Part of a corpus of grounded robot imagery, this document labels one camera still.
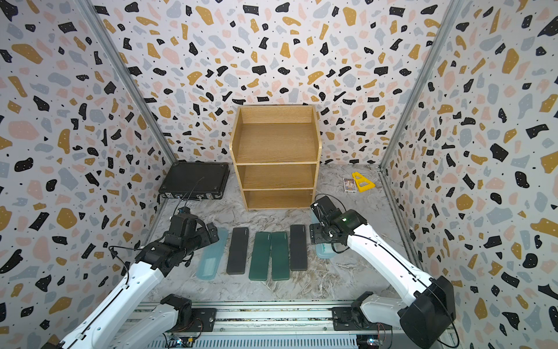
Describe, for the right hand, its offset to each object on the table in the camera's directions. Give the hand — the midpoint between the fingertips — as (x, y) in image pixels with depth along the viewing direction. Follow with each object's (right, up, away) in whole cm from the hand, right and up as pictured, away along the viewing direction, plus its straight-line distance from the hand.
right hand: (321, 234), depth 79 cm
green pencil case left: (-23, -13, +6) cm, 27 cm away
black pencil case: (-33, -11, +10) cm, 36 cm away
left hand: (-41, +1, 0) cm, 41 cm away
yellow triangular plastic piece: (+25, +16, +32) cm, 44 cm away
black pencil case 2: (-8, -9, +13) cm, 18 cm away
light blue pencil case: (-43, -10, +7) cm, 45 cm away
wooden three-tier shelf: (-17, +32, +6) cm, 37 cm away
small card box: (+19, +18, +34) cm, 43 cm away
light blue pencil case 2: (+1, -5, -3) cm, 6 cm away
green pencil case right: (-15, -16, +5) cm, 22 cm away
